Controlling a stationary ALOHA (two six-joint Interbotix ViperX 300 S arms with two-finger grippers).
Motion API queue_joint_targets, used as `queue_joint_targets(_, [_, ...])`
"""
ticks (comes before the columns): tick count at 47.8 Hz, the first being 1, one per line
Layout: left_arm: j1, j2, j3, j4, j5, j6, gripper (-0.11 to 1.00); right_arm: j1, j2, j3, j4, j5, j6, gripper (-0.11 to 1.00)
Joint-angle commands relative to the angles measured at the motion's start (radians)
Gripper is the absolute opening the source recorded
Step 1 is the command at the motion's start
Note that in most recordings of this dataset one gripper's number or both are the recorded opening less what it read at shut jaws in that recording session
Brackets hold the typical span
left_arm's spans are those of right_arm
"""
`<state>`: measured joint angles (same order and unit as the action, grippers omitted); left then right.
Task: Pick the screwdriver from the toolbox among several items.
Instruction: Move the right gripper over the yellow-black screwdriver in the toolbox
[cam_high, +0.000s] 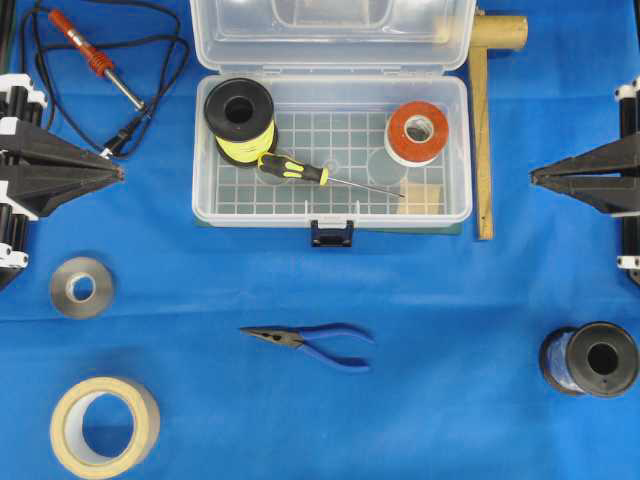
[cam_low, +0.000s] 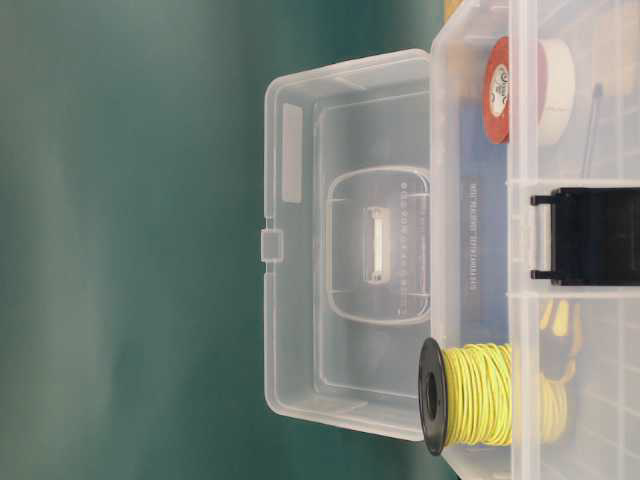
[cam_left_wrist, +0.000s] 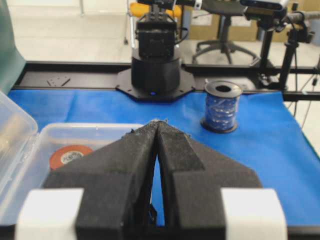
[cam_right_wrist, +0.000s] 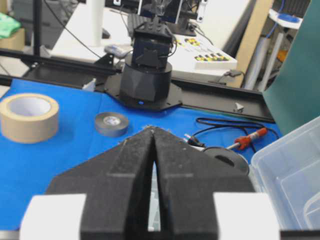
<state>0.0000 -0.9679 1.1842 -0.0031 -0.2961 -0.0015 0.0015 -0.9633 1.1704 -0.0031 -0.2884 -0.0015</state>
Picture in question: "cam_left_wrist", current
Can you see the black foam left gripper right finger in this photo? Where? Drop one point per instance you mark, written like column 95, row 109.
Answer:
column 209, row 196

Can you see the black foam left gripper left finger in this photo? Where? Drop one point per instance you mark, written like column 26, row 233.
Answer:
column 94, row 197

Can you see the clear plastic toolbox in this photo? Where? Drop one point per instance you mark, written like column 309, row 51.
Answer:
column 25, row 151

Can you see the red tape roll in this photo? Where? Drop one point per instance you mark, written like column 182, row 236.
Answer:
column 66, row 154

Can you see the blue table cloth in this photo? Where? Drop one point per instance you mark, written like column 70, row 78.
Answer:
column 268, row 139

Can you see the orange padded chair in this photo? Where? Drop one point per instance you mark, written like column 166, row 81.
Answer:
column 133, row 10

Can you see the black office chair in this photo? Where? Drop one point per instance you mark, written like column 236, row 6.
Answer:
column 226, row 10

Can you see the blue wire spool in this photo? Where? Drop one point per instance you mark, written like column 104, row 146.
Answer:
column 221, row 106

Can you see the black mounting rail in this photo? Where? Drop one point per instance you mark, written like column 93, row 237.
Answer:
column 117, row 76

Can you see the overhead camera on mount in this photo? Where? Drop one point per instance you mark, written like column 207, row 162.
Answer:
column 269, row 14

